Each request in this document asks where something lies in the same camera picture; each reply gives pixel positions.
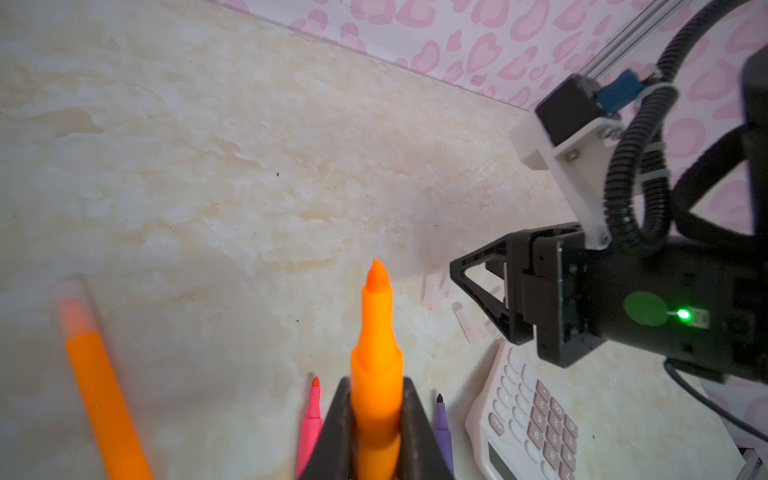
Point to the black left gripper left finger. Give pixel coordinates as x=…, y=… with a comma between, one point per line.
x=332, y=455

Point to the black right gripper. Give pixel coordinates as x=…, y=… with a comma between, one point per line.
x=701, y=307

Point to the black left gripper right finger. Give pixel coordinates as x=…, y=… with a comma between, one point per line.
x=420, y=457

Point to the orange highlighter pen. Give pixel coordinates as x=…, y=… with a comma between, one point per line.
x=376, y=381
x=104, y=403

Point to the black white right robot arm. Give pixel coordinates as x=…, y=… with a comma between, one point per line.
x=719, y=202

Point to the clear pen cap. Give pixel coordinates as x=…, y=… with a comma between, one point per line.
x=467, y=322

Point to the white pink calculator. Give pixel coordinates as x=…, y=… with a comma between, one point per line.
x=524, y=423

